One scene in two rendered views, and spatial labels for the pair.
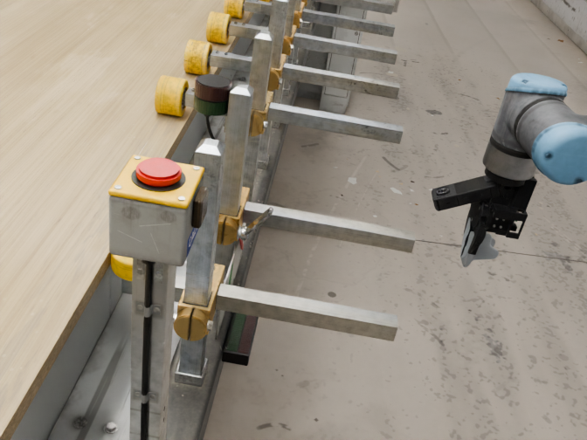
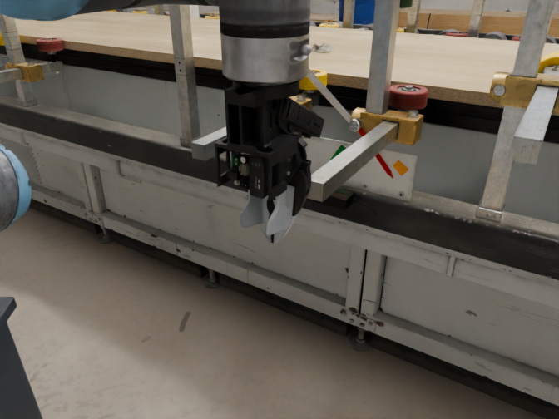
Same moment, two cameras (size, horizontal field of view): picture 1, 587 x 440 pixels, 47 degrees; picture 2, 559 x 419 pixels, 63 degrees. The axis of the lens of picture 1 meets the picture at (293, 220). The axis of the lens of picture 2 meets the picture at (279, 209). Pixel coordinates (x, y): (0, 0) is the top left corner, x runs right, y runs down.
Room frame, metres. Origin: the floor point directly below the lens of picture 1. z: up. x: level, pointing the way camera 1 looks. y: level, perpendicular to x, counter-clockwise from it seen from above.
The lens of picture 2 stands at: (1.32, -0.76, 1.14)
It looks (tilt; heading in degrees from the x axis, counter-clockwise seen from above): 28 degrees down; 121
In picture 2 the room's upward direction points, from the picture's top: straight up
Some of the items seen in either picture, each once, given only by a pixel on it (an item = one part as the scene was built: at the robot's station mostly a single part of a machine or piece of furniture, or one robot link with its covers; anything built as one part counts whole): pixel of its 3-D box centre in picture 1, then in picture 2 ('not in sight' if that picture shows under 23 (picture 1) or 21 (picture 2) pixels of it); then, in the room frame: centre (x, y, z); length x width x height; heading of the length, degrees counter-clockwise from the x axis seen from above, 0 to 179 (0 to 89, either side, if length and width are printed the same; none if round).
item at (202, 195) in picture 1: (200, 207); not in sight; (0.51, 0.09, 1.20); 0.03 x 0.01 x 0.03; 179
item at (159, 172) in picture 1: (158, 175); not in sight; (0.51, 0.13, 1.22); 0.04 x 0.04 x 0.02
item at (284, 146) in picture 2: (500, 200); (263, 135); (1.06, -0.36, 0.97); 0.09 x 0.08 x 0.12; 91
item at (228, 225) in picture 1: (228, 214); (386, 124); (1.05, 0.12, 0.85); 0.13 x 0.06 x 0.05; 179
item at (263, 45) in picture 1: (251, 142); (512, 124); (1.27, 0.12, 0.89); 0.03 x 0.03 x 0.48; 89
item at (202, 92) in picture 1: (213, 87); not in sight; (1.03, 0.17, 1.10); 0.06 x 0.06 x 0.02
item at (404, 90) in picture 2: not in sight; (405, 113); (1.07, 0.19, 0.85); 0.08 x 0.08 x 0.11
